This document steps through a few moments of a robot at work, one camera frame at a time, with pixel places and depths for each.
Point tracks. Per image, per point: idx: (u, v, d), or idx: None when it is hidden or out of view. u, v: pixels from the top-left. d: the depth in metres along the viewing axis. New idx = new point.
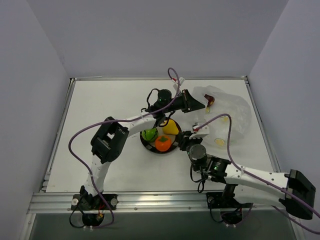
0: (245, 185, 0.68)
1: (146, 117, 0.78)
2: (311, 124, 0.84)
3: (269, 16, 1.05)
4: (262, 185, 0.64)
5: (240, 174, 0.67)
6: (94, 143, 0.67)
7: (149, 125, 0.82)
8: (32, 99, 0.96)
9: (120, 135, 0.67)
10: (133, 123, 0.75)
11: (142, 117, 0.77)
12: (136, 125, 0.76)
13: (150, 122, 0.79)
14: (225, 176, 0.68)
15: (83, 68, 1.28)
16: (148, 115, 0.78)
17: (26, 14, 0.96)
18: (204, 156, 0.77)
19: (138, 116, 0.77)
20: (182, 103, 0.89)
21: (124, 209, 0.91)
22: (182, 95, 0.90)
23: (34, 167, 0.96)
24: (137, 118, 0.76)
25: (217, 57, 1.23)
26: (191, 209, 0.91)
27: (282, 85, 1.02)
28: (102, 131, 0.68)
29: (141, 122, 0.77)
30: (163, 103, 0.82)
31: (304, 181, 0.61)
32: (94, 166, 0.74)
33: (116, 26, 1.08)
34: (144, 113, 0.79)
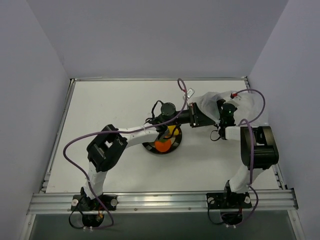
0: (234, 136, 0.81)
1: (148, 131, 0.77)
2: (310, 125, 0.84)
3: (268, 17, 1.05)
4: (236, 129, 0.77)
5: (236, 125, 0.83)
6: (91, 149, 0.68)
7: (151, 138, 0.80)
8: (32, 99, 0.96)
9: (117, 146, 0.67)
10: (133, 134, 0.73)
11: (144, 129, 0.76)
12: (138, 138, 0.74)
13: (150, 134, 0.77)
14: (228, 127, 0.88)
15: (83, 68, 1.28)
16: (150, 128, 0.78)
17: (26, 15, 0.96)
18: (229, 114, 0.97)
19: (140, 128, 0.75)
20: (188, 116, 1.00)
21: (123, 210, 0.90)
22: (189, 108, 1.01)
23: (34, 168, 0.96)
24: (139, 130, 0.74)
25: (217, 58, 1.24)
26: (191, 210, 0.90)
27: (282, 86, 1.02)
28: (100, 138, 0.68)
29: (142, 134, 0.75)
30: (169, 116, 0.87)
31: (272, 140, 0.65)
32: (91, 173, 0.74)
33: (116, 27, 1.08)
34: (146, 126, 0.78)
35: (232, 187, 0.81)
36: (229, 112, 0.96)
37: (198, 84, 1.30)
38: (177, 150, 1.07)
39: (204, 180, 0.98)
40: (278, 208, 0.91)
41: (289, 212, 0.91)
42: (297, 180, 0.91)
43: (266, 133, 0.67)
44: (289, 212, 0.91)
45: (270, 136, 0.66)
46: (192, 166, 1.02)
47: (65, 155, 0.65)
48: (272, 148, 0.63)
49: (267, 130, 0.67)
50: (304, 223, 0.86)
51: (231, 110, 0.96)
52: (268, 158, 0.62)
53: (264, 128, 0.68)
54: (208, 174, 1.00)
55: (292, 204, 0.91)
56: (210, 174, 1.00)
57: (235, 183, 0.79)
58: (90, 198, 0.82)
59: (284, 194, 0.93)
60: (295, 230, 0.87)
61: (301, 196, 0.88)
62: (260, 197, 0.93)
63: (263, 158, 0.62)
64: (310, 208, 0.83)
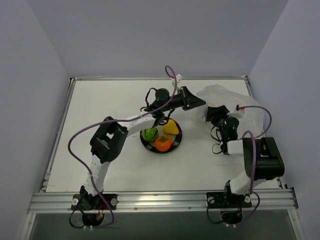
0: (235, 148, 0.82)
1: (145, 118, 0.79)
2: (311, 125, 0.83)
3: (269, 16, 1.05)
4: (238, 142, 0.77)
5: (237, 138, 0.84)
6: (93, 143, 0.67)
7: (149, 123, 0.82)
8: (32, 99, 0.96)
9: (118, 133, 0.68)
10: (132, 122, 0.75)
11: (141, 117, 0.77)
12: (136, 126, 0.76)
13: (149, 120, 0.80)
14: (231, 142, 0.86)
15: (83, 68, 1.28)
16: (147, 115, 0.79)
17: (26, 13, 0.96)
18: (232, 129, 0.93)
19: (137, 116, 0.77)
20: (181, 100, 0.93)
21: (124, 209, 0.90)
22: (180, 91, 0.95)
23: (34, 167, 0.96)
24: (137, 118, 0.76)
25: (217, 57, 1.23)
26: (191, 209, 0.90)
27: (282, 85, 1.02)
28: (101, 131, 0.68)
29: (141, 121, 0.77)
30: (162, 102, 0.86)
31: (276, 152, 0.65)
32: (94, 166, 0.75)
33: (115, 26, 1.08)
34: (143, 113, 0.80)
35: (232, 188, 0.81)
36: (233, 127, 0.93)
37: (198, 84, 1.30)
38: (177, 149, 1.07)
39: (204, 178, 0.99)
40: (278, 207, 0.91)
41: (288, 211, 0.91)
42: (297, 180, 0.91)
43: (269, 145, 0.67)
44: (289, 211, 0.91)
45: (274, 147, 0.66)
46: (193, 165, 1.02)
47: (69, 149, 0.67)
48: (277, 160, 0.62)
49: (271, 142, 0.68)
50: (304, 223, 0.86)
51: (234, 125, 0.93)
52: (273, 168, 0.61)
53: (267, 139, 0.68)
54: (208, 174, 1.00)
55: (292, 203, 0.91)
56: (210, 173, 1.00)
57: (236, 187, 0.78)
58: (92, 194, 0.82)
59: (284, 193, 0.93)
60: (295, 230, 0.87)
61: (301, 196, 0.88)
62: (260, 196, 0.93)
63: (267, 170, 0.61)
64: (310, 208, 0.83)
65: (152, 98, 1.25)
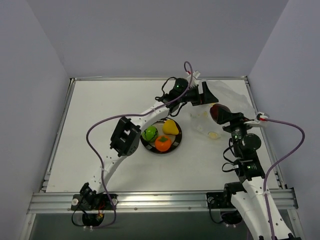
0: (253, 201, 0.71)
1: (158, 110, 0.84)
2: (310, 126, 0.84)
3: (268, 16, 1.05)
4: (263, 217, 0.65)
5: (258, 193, 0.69)
6: (113, 139, 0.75)
7: (163, 115, 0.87)
8: (32, 99, 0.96)
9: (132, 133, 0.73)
10: (145, 118, 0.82)
11: (155, 110, 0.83)
12: (150, 120, 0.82)
13: (165, 111, 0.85)
14: (249, 180, 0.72)
15: (83, 68, 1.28)
16: (161, 107, 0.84)
17: (26, 14, 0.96)
18: (251, 150, 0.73)
19: (151, 109, 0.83)
20: (195, 95, 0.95)
21: (124, 209, 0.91)
22: (196, 88, 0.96)
23: (34, 167, 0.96)
24: (150, 112, 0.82)
25: (217, 57, 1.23)
26: (191, 209, 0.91)
27: (282, 86, 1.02)
28: (119, 129, 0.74)
29: (154, 115, 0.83)
30: (181, 89, 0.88)
31: None
32: (108, 160, 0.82)
33: (116, 26, 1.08)
34: (157, 106, 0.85)
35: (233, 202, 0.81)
36: (252, 149, 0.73)
37: None
38: (177, 149, 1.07)
39: (205, 178, 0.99)
40: (278, 207, 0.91)
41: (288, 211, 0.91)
42: (297, 180, 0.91)
43: None
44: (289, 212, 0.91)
45: None
46: (193, 165, 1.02)
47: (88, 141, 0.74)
48: None
49: None
50: (304, 223, 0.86)
51: (256, 148, 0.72)
52: None
53: None
54: (209, 174, 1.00)
55: (292, 203, 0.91)
56: (210, 173, 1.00)
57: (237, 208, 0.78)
58: (96, 191, 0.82)
59: (284, 193, 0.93)
60: (295, 230, 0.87)
61: (301, 196, 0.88)
62: None
63: None
64: (310, 208, 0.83)
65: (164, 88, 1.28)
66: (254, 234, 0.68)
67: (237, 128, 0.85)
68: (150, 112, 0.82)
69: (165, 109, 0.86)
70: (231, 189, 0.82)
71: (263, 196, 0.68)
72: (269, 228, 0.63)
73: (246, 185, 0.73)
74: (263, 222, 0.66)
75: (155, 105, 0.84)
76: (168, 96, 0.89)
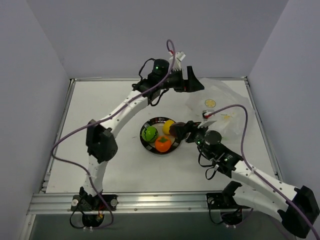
0: (250, 184, 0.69)
1: (133, 103, 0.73)
2: (310, 126, 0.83)
3: (268, 16, 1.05)
4: (267, 191, 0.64)
5: (248, 173, 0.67)
6: (88, 146, 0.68)
7: (141, 107, 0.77)
8: (32, 99, 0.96)
9: (105, 140, 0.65)
10: (118, 117, 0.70)
11: (128, 104, 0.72)
12: (124, 116, 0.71)
13: (143, 101, 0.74)
14: (234, 171, 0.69)
15: (83, 68, 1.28)
16: (136, 99, 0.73)
17: (26, 14, 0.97)
18: (217, 144, 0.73)
19: (124, 105, 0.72)
20: (178, 81, 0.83)
21: (123, 210, 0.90)
22: (180, 71, 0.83)
23: (34, 168, 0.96)
24: (124, 107, 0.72)
25: (217, 57, 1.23)
26: (191, 210, 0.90)
27: (282, 86, 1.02)
28: (90, 136, 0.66)
29: (128, 110, 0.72)
30: (161, 72, 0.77)
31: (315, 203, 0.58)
32: (91, 166, 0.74)
33: (116, 27, 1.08)
34: (133, 96, 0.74)
35: (238, 201, 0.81)
36: (218, 142, 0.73)
37: None
38: (177, 149, 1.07)
39: (205, 179, 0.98)
40: None
41: None
42: (297, 180, 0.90)
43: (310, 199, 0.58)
44: None
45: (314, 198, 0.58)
46: (193, 166, 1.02)
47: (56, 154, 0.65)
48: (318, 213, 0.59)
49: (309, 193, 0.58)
50: None
51: (219, 139, 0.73)
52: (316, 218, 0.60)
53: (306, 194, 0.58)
54: (209, 175, 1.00)
55: None
56: (210, 174, 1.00)
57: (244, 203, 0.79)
58: (91, 195, 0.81)
59: None
60: None
61: None
62: None
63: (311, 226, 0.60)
64: None
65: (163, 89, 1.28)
66: (273, 211, 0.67)
67: (197, 132, 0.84)
68: (123, 107, 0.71)
69: (142, 99, 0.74)
70: (228, 193, 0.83)
71: (253, 174, 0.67)
72: (278, 196, 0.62)
73: (235, 177, 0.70)
74: (271, 195, 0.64)
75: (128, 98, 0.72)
76: (147, 82, 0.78)
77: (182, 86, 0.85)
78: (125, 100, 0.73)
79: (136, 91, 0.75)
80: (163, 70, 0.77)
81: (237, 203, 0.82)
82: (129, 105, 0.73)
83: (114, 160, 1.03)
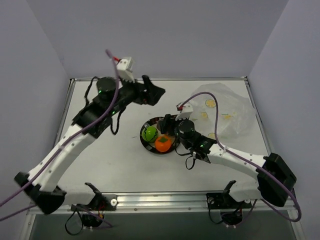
0: (226, 164, 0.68)
1: (70, 145, 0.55)
2: (310, 126, 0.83)
3: (268, 16, 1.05)
4: (240, 165, 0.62)
5: (222, 152, 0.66)
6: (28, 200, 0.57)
7: (86, 143, 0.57)
8: (32, 99, 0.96)
9: (34, 202, 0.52)
10: (50, 169, 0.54)
11: (63, 148, 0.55)
12: (58, 164, 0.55)
13: (84, 140, 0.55)
14: (209, 154, 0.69)
15: (83, 68, 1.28)
16: (74, 138, 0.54)
17: (26, 14, 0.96)
18: (191, 131, 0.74)
19: (57, 150, 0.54)
20: (133, 95, 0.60)
21: (124, 209, 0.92)
22: (136, 84, 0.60)
23: (33, 168, 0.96)
24: (57, 153, 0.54)
25: (217, 58, 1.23)
26: (191, 210, 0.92)
27: (282, 86, 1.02)
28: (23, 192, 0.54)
29: (63, 156, 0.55)
30: (106, 95, 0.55)
31: (285, 168, 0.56)
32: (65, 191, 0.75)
33: (116, 26, 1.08)
34: (72, 133, 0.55)
35: (237, 198, 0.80)
36: (192, 130, 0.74)
37: (197, 84, 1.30)
38: (177, 149, 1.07)
39: (206, 178, 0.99)
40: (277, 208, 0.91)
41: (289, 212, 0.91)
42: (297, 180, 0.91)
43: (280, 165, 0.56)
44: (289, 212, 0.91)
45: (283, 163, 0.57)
46: (193, 166, 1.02)
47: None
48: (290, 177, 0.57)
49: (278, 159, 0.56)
50: (304, 223, 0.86)
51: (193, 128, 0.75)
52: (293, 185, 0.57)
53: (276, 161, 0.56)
54: (209, 175, 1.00)
55: (292, 203, 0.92)
56: (210, 173, 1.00)
57: (240, 197, 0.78)
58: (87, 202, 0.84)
59: None
60: (295, 230, 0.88)
61: (301, 196, 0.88)
62: None
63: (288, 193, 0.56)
64: (310, 208, 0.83)
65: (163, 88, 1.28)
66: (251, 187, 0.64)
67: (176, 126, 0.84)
68: (54, 155, 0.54)
69: (82, 136, 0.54)
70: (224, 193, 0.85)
71: (226, 152, 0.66)
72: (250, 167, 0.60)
73: (212, 160, 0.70)
74: (243, 168, 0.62)
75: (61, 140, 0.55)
76: (91, 110, 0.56)
77: (140, 99, 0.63)
78: (59, 143, 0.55)
79: (76, 126, 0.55)
80: (108, 93, 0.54)
81: (237, 200, 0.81)
82: (65, 149, 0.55)
83: (114, 160, 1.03)
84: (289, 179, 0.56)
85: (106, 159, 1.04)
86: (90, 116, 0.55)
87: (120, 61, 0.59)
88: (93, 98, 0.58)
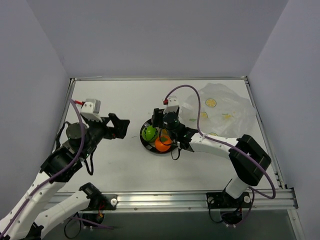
0: (206, 150, 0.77)
1: (38, 194, 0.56)
2: (310, 126, 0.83)
3: (268, 16, 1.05)
4: (217, 148, 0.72)
5: (201, 139, 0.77)
6: None
7: (55, 189, 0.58)
8: (32, 100, 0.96)
9: None
10: (19, 219, 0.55)
11: (31, 198, 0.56)
12: (27, 214, 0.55)
13: (53, 187, 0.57)
14: (191, 142, 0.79)
15: (83, 68, 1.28)
16: (42, 187, 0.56)
17: (26, 13, 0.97)
18: (175, 122, 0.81)
19: (25, 200, 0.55)
20: (103, 132, 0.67)
21: (123, 209, 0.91)
22: (103, 121, 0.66)
23: (34, 168, 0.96)
24: (25, 203, 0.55)
25: (217, 57, 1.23)
26: (191, 209, 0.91)
27: (281, 86, 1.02)
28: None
29: (31, 206, 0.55)
30: (75, 142, 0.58)
31: (257, 149, 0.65)
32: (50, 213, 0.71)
33: (116, 26, 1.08)
34: (39, 183, 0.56)
35: (234, 194, 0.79)
36: (175, 121, 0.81)
37: (197, 84, 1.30)
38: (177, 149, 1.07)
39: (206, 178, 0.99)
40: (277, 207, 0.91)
41: (288, 211, 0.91)
42: (297, 180, 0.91)
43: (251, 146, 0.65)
44: (289, 212, 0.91)
45: (255, 144, 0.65)
46: (193, 166, 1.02)
47: None
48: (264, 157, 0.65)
49: (250, 140, 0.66)
50: (304, 223, 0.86)
51: (176, 119, 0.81)
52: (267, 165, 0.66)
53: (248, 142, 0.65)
54: (209, 174, 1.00)
55: (292, 203, 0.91)
56: (210, 173, 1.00)
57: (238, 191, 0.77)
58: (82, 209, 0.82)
59: (284, 194, 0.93)
60: (295, 229, 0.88)
61: (301, 196, 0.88)
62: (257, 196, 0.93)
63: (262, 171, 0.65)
64: (310, 208, 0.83)
65: (163, 88, 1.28)
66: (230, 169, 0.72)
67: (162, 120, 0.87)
68: (22, 206, 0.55)
69: (50, 184, 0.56)
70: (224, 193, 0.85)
71: (205, 138, 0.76)
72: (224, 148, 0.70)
73: (194, 147, 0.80)
74: (220, 151, 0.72)
75: (29, 190, 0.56)
76: (61, 155, 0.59)
77: (110, 133, 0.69)
78: (28, 192, 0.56)
79: (44, 173, 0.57)
80: (77, 140, 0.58)
81: (235, 196, 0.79)
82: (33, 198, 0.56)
83: (114, 160, 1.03)
84: (263, 159, 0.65)
85: (106, 159, 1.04)
86: (60, 162, 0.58)
87: (85, 106, 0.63)
88: (63, 143, 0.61)
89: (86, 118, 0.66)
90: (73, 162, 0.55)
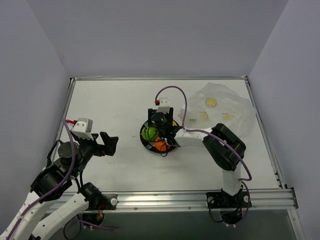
0: (190, 143, 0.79)
1: (29, 213, 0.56)
2: (310, 127, 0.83)
3: (268, 16, 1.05)
4: (197, 139, 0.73)
5: (183, 133, 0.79)
6: None
7: (48, 205, 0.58)
8: (32, 100, 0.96)
9: None
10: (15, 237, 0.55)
11: (23, 217, 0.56)
12: (21, 232, 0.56)
13: (43, 206, 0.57)
14: (175, 137, 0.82)
15: (83, 68, 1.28)
16: (32, 206, 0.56)
17: (25, 13, 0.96)
18: (162, 121, 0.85)
19: (18, 219, 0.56)
20: (93, 149, 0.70)
21: (123, 209, 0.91)
22: (94, 139, 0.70)
23: (33, 168, 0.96)
24: (18, 222, 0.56)
25: (217, 57, 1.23)
26: (191, 209, 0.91)
27: (282, 86, 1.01)
28: None
29: (24, 225, 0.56)
30: (66, 160, 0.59)
31: (231, 136, 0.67)
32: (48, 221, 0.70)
33: (116, 26, 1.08)
34: (30, 202, 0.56)
35: (232, 191, 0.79)
36: (162, 120, 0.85)
37: (197, 84, 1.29)
38: (177, 149, 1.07)
39: (206, 177, 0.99)
40: (277, 207, 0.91)
41: (288, 211, 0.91)
42: (297, 180, 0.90)
43: (224, 132, 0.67)
44: (288, 211, 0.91)
45: (229, 132, 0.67)
46: (193, 166, 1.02)
47: None
48: (237, 143, 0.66)
49: (224, 128, 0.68)
50: (304, 223, 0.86)
51: (163, 117, 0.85)
52: (242, 152, 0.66)
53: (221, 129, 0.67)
54: (209, 174, 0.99)
55: (292, 203, 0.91)
56: (210, 172, 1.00)
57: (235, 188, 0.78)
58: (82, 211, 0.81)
59: (284, 193, 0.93)
60: (295, 230, 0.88)
61: (301, 196, 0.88)
62: (256, 196, 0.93)
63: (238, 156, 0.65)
64: (310, 208, 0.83)
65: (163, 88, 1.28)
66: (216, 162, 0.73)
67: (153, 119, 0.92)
68: (15, 225, 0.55)
69: (41, 203, 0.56)
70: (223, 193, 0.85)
71: (186, 132, 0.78)
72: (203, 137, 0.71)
73: (179, 141, 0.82)
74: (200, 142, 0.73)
75: (21, 209, 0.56)
76: (51, 173, 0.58)
77: (100, 151, 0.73)
78: (19, 212, 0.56)
79: (34, 192, 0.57)
80: (68, 158, 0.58)
81: (232, 194, 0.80)
82: (25, 217, 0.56)
83: (114, 160, 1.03)
84: (238, 145, 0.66)
85: (106, 159, 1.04)
86: (50, 181, 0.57)
87: (77, 124, 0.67)
88: (54, 161, 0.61)
89: (78, 136, 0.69)
90: (63, 181, 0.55)
